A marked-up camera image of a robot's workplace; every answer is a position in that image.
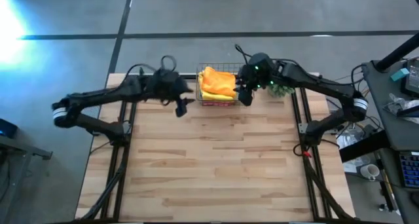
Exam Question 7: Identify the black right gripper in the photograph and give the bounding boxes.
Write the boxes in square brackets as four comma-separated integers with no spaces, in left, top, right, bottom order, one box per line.
[236,52,276,107]

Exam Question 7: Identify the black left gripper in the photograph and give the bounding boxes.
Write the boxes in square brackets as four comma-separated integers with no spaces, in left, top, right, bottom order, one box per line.
[146,69,197,119]

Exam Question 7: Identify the yellow microfiber towel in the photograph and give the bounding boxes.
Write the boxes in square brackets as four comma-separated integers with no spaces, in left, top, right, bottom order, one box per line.
[197,70,237,102]

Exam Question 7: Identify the orange microfiber towel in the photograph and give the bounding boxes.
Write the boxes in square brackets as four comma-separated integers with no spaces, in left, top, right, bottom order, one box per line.
[200,65,238,99]

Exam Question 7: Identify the potted green succulent plant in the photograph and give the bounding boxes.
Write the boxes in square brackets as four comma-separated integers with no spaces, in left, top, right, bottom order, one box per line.
[267,83,296,99]

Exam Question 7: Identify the white plastic bag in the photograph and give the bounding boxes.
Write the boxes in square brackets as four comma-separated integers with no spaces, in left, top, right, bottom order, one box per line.
[336,132,366,174]

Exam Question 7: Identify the grey desk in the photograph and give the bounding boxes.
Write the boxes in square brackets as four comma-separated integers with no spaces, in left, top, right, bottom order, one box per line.
[361,58,419,224]

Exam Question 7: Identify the white mug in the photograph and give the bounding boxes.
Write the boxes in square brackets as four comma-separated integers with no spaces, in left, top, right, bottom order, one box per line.
[359,163,380,181]

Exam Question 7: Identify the crumpled clear plastic bag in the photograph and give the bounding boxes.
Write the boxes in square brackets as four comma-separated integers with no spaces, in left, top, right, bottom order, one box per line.
[382,92,419,117]

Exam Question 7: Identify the teal box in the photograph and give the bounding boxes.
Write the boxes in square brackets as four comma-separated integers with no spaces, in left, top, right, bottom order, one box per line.
[390,67,410,82]

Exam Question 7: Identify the black pole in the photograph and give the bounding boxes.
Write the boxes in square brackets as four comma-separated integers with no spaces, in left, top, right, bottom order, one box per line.
[374,31,419,73]

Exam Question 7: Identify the grey metal table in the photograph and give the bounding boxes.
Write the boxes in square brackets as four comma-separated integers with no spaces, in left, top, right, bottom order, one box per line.
[0,134,54,224]

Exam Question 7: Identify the black desk monitor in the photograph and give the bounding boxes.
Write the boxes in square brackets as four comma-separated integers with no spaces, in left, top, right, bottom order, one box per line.
[401,58,419,98]

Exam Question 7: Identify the black device blue light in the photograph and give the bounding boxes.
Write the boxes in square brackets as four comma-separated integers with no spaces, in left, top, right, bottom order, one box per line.
[0,118,19,140]

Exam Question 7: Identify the backlit computer keyboard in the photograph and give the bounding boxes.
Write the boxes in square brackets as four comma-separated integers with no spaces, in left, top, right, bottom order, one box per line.
[398,151,419,189]

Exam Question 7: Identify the metal wire basket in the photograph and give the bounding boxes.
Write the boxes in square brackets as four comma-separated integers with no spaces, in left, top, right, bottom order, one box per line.
[195,62,255,108]

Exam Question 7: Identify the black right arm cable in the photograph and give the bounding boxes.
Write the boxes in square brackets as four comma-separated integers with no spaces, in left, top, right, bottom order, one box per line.
[233,43,253,67]

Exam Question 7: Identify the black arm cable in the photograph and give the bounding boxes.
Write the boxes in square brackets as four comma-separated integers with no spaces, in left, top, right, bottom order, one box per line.
[125,54,178,81]
[233,43,253,67]

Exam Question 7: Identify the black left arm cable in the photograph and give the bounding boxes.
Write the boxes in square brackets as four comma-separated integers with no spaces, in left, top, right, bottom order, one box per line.
[125,54,178,81]

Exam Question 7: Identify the black aluminium table frame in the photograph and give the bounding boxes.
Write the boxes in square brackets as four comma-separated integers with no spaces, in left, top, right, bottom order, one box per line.
[74,66,356,223]

